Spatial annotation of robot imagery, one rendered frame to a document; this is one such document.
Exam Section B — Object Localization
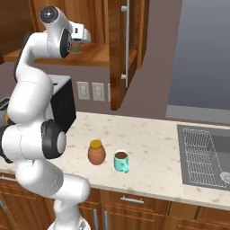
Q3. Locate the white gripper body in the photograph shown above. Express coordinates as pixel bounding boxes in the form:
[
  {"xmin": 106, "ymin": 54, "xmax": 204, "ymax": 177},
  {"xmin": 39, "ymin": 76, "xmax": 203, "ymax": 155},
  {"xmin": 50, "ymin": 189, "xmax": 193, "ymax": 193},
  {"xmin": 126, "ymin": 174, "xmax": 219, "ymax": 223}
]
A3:
[{"xmin": 71, "ymin": 28, "xmax": 93, "ymax": 44}]

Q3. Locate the small cinnamon jar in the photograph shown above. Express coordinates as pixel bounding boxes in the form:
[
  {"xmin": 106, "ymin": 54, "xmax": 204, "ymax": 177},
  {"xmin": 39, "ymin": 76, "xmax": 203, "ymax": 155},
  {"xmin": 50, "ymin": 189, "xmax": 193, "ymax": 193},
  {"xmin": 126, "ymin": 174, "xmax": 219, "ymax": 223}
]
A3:
[{"xmin": 71, "ymin": 41, "xmax": 84, "ymax": 55}]

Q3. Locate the brown honey jar yellow lid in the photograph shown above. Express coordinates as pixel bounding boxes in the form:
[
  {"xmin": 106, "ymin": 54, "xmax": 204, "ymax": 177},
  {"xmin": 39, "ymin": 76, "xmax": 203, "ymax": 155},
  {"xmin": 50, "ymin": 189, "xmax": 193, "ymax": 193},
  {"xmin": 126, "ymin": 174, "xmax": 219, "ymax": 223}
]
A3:
[{"xmin": 87, "ymin": 139, "xmax": 107, "ymax": 166}]

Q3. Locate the teal mug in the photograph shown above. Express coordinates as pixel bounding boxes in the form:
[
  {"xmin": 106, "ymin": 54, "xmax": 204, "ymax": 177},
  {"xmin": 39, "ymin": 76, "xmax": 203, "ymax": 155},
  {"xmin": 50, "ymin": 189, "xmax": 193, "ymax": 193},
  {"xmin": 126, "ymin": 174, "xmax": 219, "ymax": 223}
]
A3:
[{"xmin": 113, "ymin": 150, "xmax": 130, "ymax": 174}]

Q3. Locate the wooden base cabinet door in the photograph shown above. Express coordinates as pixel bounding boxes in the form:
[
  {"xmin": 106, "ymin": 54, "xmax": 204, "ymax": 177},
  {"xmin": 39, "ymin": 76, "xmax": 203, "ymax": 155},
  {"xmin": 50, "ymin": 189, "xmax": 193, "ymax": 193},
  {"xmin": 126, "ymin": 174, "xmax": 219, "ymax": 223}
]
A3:
[
  {"xmin": 101, "ymin": 207, "xmax": 169, "ymax": 230},
  {"xmin": 164, "ymin": 202, "xmax": 230, "ymax": 230},
  {"xmin": 78, "ymin": 200, "xmax": 102, "ymax": 230}
]

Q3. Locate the black toaster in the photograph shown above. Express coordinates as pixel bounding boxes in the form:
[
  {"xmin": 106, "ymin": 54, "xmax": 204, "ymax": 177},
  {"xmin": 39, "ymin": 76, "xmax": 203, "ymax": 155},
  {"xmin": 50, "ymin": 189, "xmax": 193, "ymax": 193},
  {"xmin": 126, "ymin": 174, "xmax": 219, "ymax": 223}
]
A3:
[{"xmin": 47, "ymin": 74, "xmax": 77, "ymax": 136}]

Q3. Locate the grey small appliance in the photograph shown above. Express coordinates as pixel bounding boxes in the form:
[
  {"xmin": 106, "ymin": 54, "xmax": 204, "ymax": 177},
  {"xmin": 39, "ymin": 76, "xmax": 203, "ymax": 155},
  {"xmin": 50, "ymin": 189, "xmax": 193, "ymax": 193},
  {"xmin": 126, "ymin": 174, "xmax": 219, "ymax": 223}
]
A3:
[{"xmin": 0, "ymin": 96, "xmax": 13, "ymax": 127}]

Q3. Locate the grey blue window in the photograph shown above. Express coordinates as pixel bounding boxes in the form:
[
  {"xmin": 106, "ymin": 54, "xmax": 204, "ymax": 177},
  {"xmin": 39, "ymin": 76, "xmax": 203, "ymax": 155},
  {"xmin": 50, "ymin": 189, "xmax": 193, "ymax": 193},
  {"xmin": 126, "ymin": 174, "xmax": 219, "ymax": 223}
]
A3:
[{"xmin": 166, "ymin": 0, "xmax": 230, "ymax": 111}]

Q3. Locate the wooden drawer front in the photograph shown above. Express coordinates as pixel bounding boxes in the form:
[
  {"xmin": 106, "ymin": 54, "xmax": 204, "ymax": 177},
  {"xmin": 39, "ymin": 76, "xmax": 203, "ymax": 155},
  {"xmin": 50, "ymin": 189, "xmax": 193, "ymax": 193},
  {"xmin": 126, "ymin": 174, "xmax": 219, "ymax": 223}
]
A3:
[
  {"xmin": 0, "ymin": 172, "xmax": 22, "ymax": 196},
  {"xmin": 100, "ymin": 190, "xmax": 171, "ymax": 217}
]

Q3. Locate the grey sink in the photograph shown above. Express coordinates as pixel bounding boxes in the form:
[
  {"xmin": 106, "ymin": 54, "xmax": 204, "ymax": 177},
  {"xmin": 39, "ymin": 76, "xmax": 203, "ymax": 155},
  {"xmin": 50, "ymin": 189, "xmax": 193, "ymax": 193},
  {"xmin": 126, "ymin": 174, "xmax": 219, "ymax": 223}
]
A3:
[{"xmin": 176, "ymin": 124, "xmax": 230, "ymax": 192}]

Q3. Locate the wooden wall cabinet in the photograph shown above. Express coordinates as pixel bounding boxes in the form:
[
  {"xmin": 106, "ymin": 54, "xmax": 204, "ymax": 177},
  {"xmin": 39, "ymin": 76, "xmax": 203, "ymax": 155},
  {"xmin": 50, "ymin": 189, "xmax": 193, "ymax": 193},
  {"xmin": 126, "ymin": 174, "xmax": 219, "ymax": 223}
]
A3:
[{"xmin": 0, "ymin": 0, "xmax": 111, "ymax": 68}]

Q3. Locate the long silver door handle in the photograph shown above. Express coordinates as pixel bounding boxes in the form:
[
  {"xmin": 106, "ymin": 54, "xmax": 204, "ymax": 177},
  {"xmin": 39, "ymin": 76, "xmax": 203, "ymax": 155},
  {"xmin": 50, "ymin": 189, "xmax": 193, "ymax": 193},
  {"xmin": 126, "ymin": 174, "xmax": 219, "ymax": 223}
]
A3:
[{"xmin": 119, "ymin": 0, "xmax": 131, "ymax": 88}]

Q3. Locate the silver drawer handle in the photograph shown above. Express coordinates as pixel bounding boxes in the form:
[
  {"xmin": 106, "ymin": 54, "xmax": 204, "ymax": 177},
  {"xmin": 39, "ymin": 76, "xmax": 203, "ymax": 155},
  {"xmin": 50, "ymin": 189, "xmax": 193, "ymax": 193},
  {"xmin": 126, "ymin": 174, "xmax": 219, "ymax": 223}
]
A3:
[
  {"xmin": 119, "ymin": 195, "xmax": 145, "ymax": 206},
  {"xmin": 0, "ymin": 175, "xmax": 18, "ymax": 183}
]

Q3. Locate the wire sink rack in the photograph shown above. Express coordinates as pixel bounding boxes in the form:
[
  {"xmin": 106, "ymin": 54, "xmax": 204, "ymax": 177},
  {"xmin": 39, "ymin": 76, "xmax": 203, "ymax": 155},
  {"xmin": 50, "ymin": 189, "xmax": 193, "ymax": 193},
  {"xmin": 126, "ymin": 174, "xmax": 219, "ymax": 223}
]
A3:
[{"xmin": 181, "ymin": 128, "xmax": 224, "ymax": 189}]

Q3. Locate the silver base cabinet handle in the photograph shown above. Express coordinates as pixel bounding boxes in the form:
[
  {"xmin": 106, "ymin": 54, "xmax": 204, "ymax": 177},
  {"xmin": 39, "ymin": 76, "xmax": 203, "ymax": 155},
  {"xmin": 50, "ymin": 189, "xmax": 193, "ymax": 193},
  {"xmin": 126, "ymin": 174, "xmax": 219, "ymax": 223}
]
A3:
[
  {"xmin": 92, "ymin": 208, "xmax": 100, "ymax": 230},
  {"xmin": 102, "ymin": 210, "xmax": 110, "ymax": 230},
  {"xmin": 0, "ymin": 197, "xmax": 7, "ymax": 214}
]

